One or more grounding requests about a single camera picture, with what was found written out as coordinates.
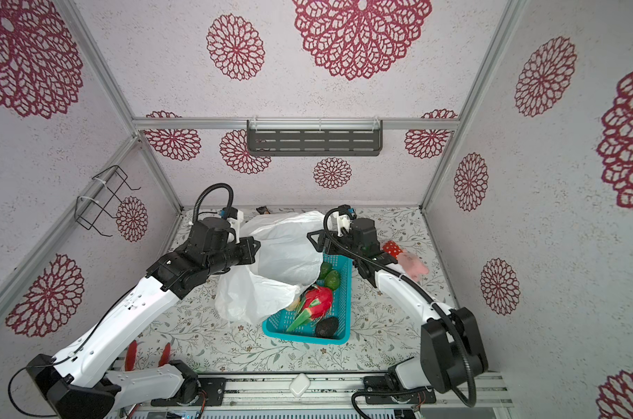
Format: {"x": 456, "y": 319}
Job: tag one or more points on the black wire wall rack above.
{"x": 92, "y": 206}

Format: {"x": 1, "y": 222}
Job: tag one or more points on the pink mushroom plush toy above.
{"x": 412, "y": 264}

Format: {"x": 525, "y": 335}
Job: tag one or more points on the small dark object at wall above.
{"x": 263, "y": 210}

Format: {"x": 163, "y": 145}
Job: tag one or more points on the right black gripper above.
{"x": 322, "y": 241}

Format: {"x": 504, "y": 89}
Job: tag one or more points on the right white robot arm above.
{"x": 451, "y": 352}

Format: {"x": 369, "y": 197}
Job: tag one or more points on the dark avocado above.
{"x": 326, "y": 328}

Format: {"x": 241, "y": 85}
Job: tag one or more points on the grey wall shelf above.
{"x": 314, "y": 138}

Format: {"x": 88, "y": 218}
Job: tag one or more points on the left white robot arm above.
{"x": 77, "y": 381}

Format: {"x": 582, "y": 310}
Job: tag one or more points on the red dragon fruit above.
{"x": 317, "y": 302}

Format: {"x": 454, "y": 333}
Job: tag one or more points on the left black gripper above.
{"x": 249, "y": 252}

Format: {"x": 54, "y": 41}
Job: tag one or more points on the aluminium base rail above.
{"x": 325, "y": 391}

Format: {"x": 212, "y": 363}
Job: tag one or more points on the white plastic bag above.
{"x": 285, "y": 266}

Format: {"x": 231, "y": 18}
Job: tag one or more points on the teal plastic basket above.
{"x": 275, "y": 326}

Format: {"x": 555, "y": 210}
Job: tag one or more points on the red handled tongs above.
{"x": 135, "y": 357}

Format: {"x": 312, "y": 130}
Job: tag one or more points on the white square button box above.
{"x": 299, "y": 385}

